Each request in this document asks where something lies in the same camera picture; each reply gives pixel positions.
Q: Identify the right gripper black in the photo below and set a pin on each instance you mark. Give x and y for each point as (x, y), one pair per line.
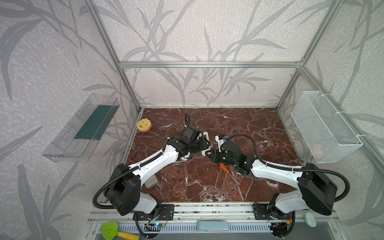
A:
(214, 154)

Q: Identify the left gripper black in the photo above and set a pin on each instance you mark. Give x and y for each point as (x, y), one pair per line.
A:
(202, 144)

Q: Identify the orange handled screwdriver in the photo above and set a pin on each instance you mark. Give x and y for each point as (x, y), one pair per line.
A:
(222, 166)

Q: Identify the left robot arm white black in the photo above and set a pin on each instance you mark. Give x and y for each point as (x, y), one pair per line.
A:
(123, 191)

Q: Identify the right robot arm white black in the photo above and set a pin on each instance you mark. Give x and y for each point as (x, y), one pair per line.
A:
(315, 189)

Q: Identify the yellow smiley sponge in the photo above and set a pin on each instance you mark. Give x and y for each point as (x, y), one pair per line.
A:
(144, 125)

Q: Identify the grey rectangular sponge block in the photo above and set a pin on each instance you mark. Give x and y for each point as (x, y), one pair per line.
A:
(151, 182)

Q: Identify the pale green rectangular tray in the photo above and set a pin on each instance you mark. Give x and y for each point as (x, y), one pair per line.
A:
(212, 226)

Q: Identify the pink item in basket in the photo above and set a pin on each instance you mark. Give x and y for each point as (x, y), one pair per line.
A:
(317, 151)

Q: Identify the pale green round soap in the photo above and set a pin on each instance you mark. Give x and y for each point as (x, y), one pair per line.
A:
(310, 220)

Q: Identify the green yellow scoop brush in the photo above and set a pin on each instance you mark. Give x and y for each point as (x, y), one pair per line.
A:
(109, 231)

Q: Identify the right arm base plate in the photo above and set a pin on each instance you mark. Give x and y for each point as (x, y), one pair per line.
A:
(265, 212)

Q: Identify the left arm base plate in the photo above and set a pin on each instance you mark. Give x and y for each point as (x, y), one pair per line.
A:
(163, 212)

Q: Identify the white wire mesh basket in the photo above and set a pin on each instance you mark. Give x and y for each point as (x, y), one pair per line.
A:
(320, 123)

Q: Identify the clear plastic wall shelf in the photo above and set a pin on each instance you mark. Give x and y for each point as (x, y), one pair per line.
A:
(79, 138)

